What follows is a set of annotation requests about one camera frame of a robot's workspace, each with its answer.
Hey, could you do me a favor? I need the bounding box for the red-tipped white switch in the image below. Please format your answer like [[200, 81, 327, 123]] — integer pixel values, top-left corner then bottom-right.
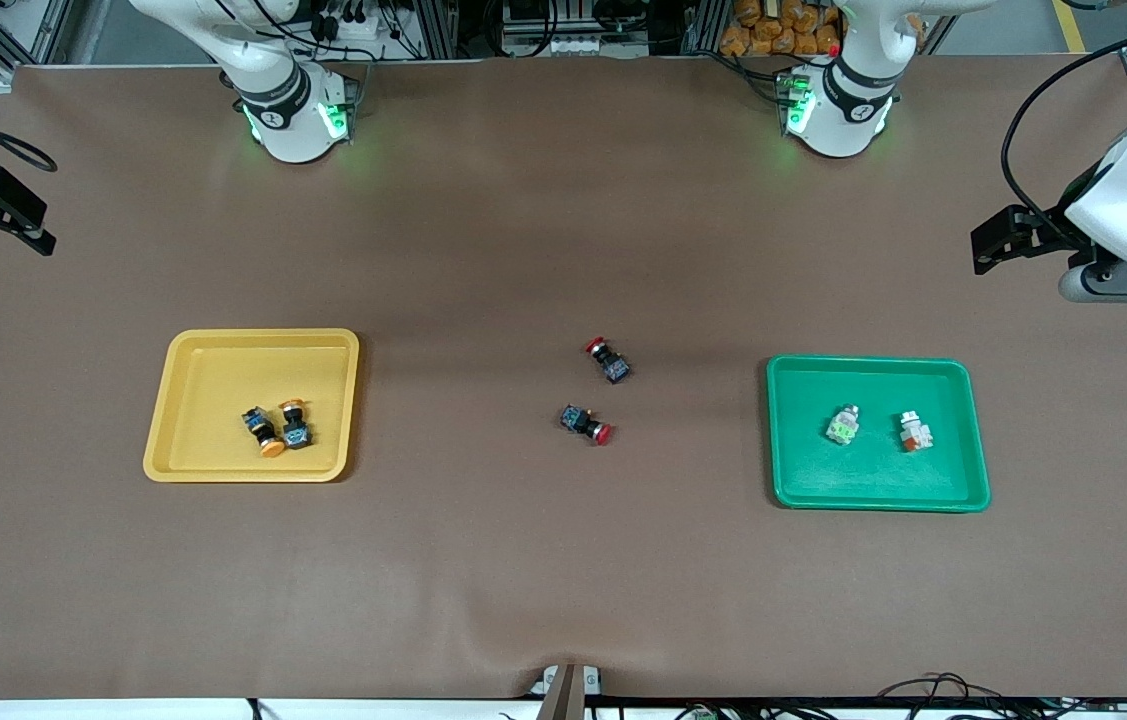
[[891, 408, 935, 454]]

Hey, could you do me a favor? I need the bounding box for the green push button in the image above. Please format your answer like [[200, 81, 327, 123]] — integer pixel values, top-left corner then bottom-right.
[[825, 404, 863, 447]]

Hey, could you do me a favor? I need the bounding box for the yellow push button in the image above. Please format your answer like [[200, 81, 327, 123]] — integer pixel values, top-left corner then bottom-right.
[[278, 399, 315, 452], [242, 405, 288, 460]]

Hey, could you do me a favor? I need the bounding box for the green plastic tray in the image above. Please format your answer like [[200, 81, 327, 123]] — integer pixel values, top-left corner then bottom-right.
[[766, 356, 992, 513]]

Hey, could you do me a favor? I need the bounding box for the yellow plastic tray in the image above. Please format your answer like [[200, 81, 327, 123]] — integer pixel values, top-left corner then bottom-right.
[[144, 328, 361, 483]]

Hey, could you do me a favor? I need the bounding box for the orange packaged goods pile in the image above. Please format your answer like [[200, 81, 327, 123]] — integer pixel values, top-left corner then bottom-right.
[[720, 0, 842, 58]]

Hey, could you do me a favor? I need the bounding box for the white power strip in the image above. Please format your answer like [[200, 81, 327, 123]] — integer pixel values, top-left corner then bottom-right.
[[308, 0, 399, 47]]

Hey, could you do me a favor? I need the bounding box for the red push button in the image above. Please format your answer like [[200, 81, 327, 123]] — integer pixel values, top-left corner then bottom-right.
[[560, 404, 613, 446], [584, 337, 632, 385]]

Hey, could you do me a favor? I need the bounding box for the brown table mat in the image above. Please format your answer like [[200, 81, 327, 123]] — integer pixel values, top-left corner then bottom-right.
[[0, 55, 1127, 701]]

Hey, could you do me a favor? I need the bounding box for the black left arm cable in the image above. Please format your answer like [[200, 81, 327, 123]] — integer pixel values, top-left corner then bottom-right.
[[1000, 28, 1127, 246]]

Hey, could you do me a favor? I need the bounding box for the aluminium frame post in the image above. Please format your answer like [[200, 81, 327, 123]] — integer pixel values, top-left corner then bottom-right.
[[683, 0, 734, 56], [411, 0, 460, 59]]

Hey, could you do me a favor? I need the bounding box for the black cable bundle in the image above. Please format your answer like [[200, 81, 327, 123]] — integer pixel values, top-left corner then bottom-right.
[[873, 672, 1127, 720]]

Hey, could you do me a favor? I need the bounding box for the grey table clamp bracket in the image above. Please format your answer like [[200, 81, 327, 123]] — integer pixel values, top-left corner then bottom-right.
[[530, 664, 602, 697]]

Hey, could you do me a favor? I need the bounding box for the brown camera pole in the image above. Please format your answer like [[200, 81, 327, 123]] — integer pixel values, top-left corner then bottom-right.
[[537, 664, 590, 720]]

